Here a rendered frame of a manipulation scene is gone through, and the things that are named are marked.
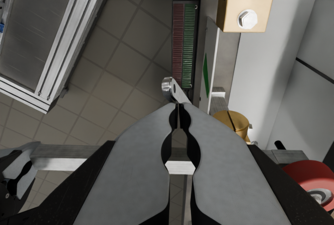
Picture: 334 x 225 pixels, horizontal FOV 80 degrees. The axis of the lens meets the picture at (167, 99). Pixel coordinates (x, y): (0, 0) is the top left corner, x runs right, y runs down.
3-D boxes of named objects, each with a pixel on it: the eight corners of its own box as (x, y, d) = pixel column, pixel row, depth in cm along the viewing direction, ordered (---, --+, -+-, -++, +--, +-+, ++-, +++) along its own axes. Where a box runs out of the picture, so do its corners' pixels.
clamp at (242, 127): (202, 170, 37) (205, 194, 33) (209, 109, 30) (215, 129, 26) (232, 171, 37) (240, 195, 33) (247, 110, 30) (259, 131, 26)
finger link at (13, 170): (7, 128, 35) (-42, 172, 27) (41, 129, 35) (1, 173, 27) (14, 142, 36) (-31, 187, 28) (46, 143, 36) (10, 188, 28)
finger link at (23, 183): (14, 142, 36) (-31, 187, 28) (46, 143, 36) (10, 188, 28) (21, 155, 38) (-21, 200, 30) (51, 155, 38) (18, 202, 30)
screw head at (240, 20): (235, 29, 23) (238, 31, 22) (238, 9, 22) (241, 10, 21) (254, 29, 23) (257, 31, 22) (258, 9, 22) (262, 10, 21)
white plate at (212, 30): (195, 132, 48) (199, 165, 39) (206, 16, 35) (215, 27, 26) (197, 132, 48) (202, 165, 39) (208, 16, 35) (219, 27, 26)
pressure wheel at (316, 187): (250, 158, 39) (276, 218, 29) (260, 124, 34) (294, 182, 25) (292, 159, 38) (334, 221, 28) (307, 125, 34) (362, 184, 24)
